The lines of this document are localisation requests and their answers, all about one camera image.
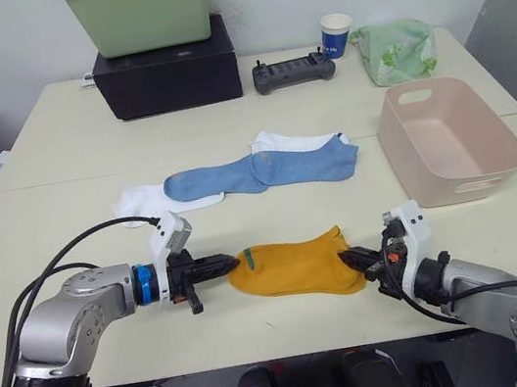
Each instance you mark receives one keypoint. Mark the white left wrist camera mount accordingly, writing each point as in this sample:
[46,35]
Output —
[173,232]

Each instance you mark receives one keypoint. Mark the green patterned plastic bag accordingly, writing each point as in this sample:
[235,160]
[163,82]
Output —
[396,51]

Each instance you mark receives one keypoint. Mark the white ankle sock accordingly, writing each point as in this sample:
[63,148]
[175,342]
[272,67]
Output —
[290,142]
[140,200]

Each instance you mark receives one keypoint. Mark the black rectangular box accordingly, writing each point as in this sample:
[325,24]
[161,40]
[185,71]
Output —
[170,79]

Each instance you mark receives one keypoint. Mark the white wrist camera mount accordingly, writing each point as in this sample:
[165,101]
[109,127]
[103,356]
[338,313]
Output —
[414,232]
[173,232]

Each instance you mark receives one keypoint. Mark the small white object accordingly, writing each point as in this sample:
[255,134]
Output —
[87,79]

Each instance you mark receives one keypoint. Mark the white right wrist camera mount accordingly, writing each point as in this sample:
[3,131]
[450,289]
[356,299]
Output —
[414,232]

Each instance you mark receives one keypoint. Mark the green plastic bin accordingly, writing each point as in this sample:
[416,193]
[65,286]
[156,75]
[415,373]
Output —
[139,12]

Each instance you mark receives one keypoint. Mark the grey handheld remote controller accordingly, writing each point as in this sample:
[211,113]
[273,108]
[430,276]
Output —
[293,72]

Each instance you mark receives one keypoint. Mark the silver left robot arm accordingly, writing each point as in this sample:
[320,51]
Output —
[83,302]

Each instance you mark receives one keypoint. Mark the blue and white paper cup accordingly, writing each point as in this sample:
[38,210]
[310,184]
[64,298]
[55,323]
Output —
[337,38]

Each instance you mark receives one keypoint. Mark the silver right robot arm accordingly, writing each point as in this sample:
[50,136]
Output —
[492,283]

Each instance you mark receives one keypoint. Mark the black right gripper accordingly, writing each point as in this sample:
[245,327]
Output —
[387,266]

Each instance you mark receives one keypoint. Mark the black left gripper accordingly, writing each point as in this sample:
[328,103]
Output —
[180,276]

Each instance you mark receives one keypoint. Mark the mustard yellow ankle sock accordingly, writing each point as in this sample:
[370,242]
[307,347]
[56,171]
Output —
[295,267]

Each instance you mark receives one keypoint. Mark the small white plug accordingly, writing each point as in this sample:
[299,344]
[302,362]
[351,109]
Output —
[1,159]

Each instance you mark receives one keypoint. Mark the blue ankle sock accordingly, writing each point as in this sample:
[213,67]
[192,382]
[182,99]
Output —
[207,180]
[308,165]

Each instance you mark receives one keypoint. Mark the pink plastic container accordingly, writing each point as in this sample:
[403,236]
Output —
[448,142]

